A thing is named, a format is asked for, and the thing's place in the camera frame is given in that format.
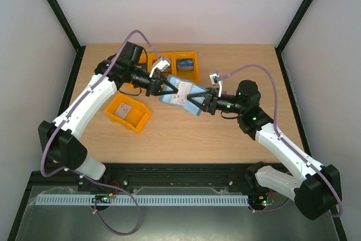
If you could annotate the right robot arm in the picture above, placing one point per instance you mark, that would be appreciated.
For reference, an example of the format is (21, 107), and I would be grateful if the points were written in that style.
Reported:
(314, 187)

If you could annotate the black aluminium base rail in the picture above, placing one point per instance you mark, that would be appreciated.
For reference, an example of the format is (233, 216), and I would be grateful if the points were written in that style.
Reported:
(231, 177)

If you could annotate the middle yellow bin in row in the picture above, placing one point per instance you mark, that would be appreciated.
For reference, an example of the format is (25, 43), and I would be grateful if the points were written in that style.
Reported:
(152, 59)

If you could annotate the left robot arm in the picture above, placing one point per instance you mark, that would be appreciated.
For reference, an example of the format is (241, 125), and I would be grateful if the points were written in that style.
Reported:
(60, 139)

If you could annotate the slotted white cable duct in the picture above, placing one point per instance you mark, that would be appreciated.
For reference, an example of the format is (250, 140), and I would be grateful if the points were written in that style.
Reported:
(143, 200)

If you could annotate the right yellow bin in row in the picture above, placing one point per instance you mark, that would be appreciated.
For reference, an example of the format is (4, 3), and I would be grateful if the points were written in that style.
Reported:
(188, 75)

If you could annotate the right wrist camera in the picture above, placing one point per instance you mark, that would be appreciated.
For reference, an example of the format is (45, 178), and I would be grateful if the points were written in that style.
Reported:
(215, 79)

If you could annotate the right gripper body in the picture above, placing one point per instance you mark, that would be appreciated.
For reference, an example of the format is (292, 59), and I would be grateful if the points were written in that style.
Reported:
(212, 100)

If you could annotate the blue card stack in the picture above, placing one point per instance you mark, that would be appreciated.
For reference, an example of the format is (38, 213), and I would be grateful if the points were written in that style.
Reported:
(186, 64)

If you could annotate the loose yellow bin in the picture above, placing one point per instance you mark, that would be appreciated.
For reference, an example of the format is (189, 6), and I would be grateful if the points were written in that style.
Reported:
(137, 117)

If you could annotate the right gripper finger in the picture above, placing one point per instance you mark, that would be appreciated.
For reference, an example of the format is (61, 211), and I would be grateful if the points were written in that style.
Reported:
(195, 106)
(202, 94)

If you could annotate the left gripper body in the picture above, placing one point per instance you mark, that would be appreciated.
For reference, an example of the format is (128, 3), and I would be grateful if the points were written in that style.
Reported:
(154, 83)

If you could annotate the pink card in loose bin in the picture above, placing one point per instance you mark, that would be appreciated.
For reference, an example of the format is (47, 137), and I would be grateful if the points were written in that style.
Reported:
(122, 110)

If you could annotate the teal leather card holder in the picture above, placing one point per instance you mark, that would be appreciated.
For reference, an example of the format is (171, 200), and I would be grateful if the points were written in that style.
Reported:
(172, 79)

